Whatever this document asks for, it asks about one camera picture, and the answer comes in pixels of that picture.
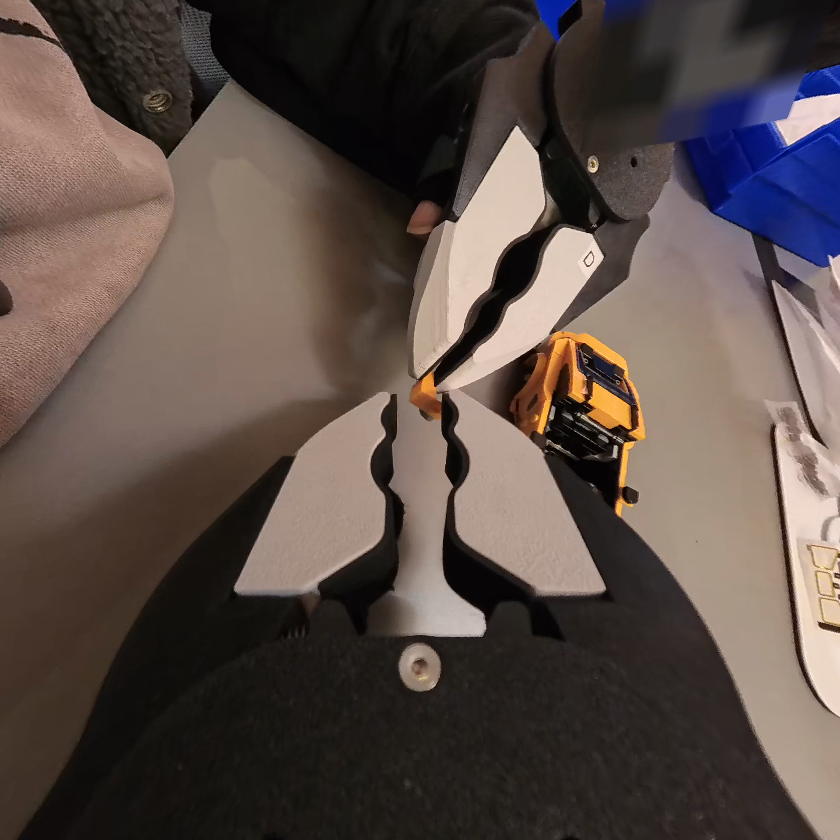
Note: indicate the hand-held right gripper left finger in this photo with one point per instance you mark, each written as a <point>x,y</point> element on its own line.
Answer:
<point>321,512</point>

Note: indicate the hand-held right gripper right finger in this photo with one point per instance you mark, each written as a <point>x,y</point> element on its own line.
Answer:
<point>518,525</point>

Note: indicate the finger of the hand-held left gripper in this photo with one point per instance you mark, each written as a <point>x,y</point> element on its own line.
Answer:
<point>551,289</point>
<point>479,236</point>

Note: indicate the yellow lego car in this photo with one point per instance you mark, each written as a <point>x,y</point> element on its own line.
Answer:
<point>607,410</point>

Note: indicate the small orange lego bracket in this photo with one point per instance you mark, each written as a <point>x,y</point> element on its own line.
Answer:
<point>423,392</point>

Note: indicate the person's left forearm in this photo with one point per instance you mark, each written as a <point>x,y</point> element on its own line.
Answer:
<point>341,79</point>

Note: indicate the person's left hand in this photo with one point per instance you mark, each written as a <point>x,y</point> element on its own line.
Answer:
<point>425,218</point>

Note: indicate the white paper sheet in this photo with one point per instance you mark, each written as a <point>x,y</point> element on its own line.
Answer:
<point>814,124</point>

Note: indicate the white paper bag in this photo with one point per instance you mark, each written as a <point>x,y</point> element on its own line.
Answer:
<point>804,341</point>

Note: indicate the clear bag of dark pieces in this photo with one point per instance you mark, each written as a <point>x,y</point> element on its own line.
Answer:
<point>804,453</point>

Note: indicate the beige hoodie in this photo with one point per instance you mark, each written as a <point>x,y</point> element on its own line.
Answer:
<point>79,216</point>

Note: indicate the dark fleece jacket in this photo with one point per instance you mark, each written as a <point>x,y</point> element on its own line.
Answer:
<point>124,52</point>

